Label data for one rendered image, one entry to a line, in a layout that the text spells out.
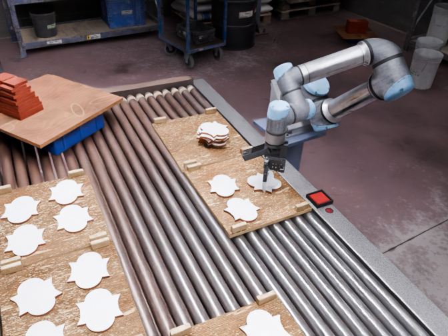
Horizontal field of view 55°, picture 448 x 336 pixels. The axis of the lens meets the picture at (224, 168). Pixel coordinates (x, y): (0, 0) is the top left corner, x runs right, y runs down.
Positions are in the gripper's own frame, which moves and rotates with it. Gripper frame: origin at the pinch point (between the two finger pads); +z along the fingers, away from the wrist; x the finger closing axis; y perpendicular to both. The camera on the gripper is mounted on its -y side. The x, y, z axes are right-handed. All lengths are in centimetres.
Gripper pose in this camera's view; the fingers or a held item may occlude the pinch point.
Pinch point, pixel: (264, 183)
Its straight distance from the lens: 174.1
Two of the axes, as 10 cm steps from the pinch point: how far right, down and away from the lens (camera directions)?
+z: -0.4, 8.1, 5.8
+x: 1.8, -5.7, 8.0
